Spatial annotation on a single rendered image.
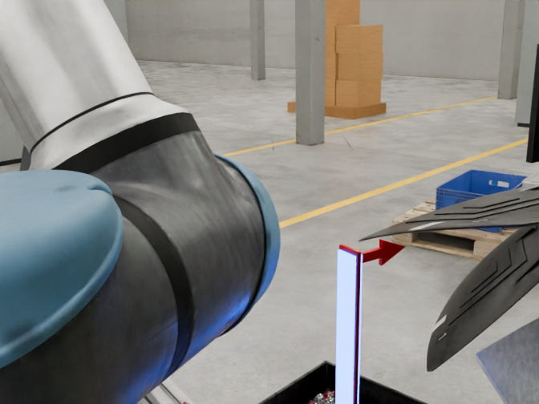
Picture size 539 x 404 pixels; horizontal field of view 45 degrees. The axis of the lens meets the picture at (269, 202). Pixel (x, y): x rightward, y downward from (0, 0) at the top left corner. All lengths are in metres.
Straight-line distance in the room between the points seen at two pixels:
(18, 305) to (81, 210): 0.05
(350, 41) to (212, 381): 6.91
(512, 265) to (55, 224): 0.75
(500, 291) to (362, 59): 8.15
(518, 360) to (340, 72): 8.49
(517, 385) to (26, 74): 0.60
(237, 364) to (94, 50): 2.41
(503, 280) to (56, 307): 0.75
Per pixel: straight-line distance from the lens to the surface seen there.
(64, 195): 0.29
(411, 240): 4.06
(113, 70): 0.40
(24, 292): 0.25
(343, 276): 0.55
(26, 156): 1.23
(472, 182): 4.56
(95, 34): 0.41
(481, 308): 0.93
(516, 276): 0.91
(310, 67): 6.99
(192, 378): 2.67
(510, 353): 0.79
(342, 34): 9.09
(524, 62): 8.56
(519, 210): 0.67
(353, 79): 9.06
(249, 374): 2.67
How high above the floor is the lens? 1.38
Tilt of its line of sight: 16 degrees down
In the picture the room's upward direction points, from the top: 1 degrees counter-clockwise
